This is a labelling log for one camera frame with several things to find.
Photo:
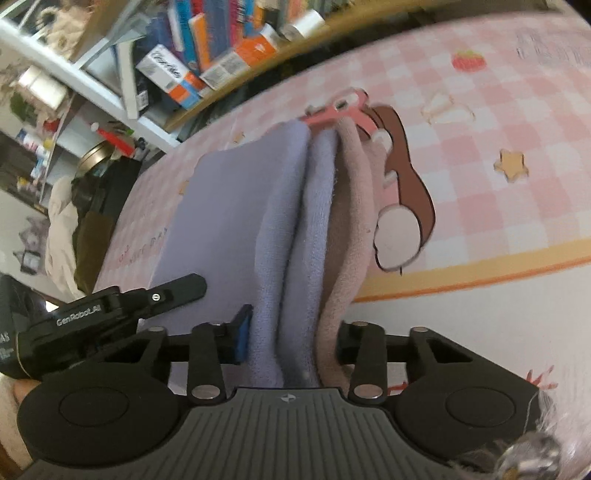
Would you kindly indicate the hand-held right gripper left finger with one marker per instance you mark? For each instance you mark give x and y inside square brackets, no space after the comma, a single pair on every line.
[242,332]

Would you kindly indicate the person's left hand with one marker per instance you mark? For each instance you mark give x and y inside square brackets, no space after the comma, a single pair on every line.
[25,390]

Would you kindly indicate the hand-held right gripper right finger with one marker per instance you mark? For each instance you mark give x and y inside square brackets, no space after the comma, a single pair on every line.
[364,350]

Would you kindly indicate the person's left forearm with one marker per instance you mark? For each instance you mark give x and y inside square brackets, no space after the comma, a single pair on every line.
[9,429]

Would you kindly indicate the black bag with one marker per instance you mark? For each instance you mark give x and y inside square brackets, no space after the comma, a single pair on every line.
[106,184]

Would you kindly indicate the small white box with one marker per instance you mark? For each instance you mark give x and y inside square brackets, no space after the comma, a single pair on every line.
[302,25]

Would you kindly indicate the white framed bookshelf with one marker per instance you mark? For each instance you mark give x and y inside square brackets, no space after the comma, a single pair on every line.
[92,86]

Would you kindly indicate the pink and purple sweater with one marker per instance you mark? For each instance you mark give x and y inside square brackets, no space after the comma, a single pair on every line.
[231,207]

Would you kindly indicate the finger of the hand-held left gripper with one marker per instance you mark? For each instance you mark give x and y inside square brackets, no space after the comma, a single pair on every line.
[175,293]

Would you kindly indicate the long white orange carton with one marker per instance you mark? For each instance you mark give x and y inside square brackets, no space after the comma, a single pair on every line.
[240,57]

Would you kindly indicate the red spray bottle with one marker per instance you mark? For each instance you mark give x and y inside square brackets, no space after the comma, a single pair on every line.
[115,138]

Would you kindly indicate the row of colourful books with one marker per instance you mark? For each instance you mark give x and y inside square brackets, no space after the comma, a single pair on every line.
[217,27]

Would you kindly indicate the brass bowl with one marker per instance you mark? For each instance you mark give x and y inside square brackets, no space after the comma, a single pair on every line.
[94,157]

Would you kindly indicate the white padded jacket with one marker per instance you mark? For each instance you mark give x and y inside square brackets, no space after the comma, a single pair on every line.
[62,240]

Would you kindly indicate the pink checked printed table mat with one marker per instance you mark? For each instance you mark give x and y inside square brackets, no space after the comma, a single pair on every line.
[485,161]

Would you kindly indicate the tall white orange carton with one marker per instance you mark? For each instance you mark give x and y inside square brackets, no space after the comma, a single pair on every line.
[166,69]

